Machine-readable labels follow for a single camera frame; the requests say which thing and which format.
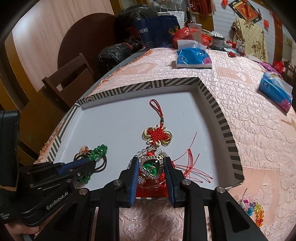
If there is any blue tissue pack near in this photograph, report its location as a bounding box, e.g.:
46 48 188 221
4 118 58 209
176 40 212 68

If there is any dark wooden chair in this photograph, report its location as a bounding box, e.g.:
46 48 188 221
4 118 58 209
18 53 95 163
281 58 295 86

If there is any green bead bracelet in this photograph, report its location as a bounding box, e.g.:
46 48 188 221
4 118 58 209
78 143 109 185

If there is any dark wooden chair left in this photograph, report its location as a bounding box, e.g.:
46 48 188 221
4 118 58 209
18 53 95 163

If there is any person's left hand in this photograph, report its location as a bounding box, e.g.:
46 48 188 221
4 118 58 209
5 222 40 240

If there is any round dark wooden tabletop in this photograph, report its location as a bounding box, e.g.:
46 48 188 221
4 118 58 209
57 13 116 72

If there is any blue tissue pack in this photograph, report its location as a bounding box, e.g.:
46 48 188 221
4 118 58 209
258 72 293 113
176 40 212 68

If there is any green gem rhinestone pendant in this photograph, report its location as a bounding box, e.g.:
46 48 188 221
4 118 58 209
138 151 167 185

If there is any dark blue paper bag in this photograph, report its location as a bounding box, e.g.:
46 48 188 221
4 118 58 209
135 15 180 49

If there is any colourful flower bead bracelet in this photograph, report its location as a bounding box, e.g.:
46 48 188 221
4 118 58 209
239 197 256 217

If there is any floral cream cloth hanging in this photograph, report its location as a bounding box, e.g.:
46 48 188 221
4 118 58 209
231 18 268 62

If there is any black plastic bag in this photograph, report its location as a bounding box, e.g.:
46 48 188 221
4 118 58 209
96 39 143 74

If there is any dark wooden chair right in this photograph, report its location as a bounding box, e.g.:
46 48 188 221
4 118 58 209
281 58 295 86

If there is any red plastic bag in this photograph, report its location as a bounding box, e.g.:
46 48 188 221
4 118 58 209
173 27 212 49

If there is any red fu wall decoration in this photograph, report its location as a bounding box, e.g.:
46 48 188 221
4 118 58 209
228 0 262 23

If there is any striped black white tray box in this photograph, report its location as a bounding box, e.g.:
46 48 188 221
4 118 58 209
44 77 244 190

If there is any blue tissue pack far right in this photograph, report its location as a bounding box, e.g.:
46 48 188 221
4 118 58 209
258 72 293 113

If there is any red chinese knot tassel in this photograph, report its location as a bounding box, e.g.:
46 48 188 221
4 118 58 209
136 99 213 199

